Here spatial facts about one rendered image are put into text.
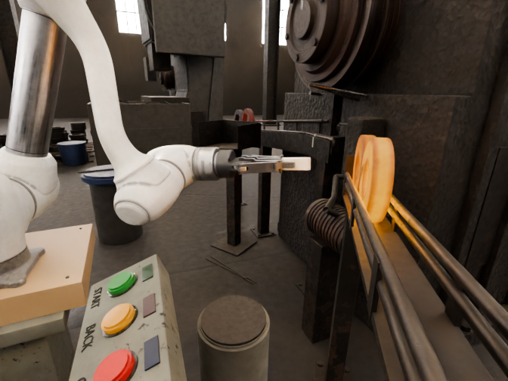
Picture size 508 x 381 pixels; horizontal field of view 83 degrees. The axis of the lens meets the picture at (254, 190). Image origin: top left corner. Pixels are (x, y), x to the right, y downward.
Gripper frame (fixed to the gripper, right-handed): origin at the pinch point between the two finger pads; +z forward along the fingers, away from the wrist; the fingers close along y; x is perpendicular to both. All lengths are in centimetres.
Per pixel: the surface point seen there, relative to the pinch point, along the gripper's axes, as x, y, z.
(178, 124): -6, -228, -157
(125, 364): -8, 52, -11
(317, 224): -22.7, -14.5, 4.8
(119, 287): -8.4, 41.8, -20.3
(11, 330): -31, 34, -61
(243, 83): 73, -1047, -316
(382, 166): 4.4, 21.6, 16.3
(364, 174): 0.5, 11.7, 14.8
